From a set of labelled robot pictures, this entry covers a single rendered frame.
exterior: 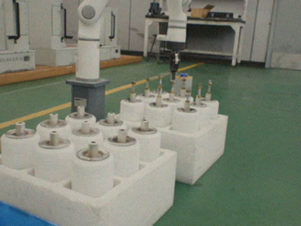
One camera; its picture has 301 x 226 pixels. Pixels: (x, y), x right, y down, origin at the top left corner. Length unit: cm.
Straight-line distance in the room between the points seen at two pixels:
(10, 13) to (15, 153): 254
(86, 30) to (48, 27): 229
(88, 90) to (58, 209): 74
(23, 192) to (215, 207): 58
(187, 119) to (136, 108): 22
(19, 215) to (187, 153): 61
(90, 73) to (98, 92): 9
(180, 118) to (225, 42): 511
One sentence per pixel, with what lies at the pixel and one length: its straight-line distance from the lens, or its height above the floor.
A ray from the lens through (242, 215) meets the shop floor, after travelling 109.
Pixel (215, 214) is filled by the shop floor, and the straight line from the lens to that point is 107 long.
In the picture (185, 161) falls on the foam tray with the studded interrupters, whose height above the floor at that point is 8.
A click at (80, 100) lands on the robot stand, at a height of 22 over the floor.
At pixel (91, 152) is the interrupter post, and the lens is 75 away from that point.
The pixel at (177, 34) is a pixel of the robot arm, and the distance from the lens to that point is 131.
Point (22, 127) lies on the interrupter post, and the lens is 90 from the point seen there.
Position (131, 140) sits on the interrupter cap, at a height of 25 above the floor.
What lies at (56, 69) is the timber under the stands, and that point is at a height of 7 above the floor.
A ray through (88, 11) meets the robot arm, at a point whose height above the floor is 59.
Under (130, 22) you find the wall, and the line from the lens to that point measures 684.
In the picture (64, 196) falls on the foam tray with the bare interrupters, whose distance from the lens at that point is 75.
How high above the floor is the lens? 54
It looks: 14 degrees down
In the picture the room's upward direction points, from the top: 4 degrees clockwise
